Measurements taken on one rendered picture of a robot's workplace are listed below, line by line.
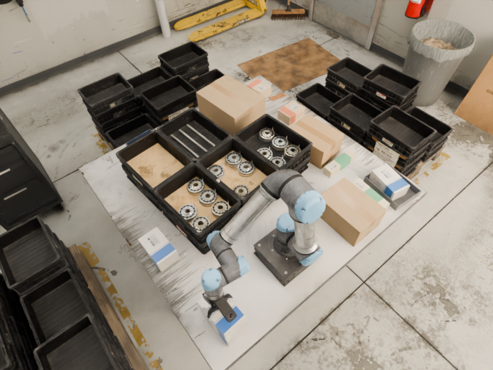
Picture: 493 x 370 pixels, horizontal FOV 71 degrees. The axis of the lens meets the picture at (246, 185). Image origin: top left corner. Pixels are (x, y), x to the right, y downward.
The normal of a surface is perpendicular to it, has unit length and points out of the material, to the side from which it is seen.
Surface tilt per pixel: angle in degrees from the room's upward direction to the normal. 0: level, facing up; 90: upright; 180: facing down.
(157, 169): 0
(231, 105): 0
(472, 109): 73
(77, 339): 0
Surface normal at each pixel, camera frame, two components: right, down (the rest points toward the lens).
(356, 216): -0.03, -0.61
